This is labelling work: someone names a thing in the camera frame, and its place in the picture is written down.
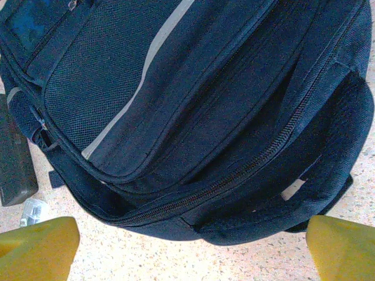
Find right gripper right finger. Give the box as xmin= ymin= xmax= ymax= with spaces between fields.
xmin=306 ymin=215 xmax=375 ymax=281

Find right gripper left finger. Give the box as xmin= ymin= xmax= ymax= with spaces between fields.
xmin=0 ymin=216 xmax=80 ymax=281

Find clear packaged stationery set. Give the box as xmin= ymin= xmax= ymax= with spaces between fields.
xmin=19 ymin=198 xmax=50 ymax=228

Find black pencil case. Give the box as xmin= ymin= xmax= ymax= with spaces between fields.
xmin=0 ymin=93 xmax=39 ymax=208

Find navy blue backpack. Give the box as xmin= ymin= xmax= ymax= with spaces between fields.
xmin=0 ymin=0 xmax=375 ymax=246

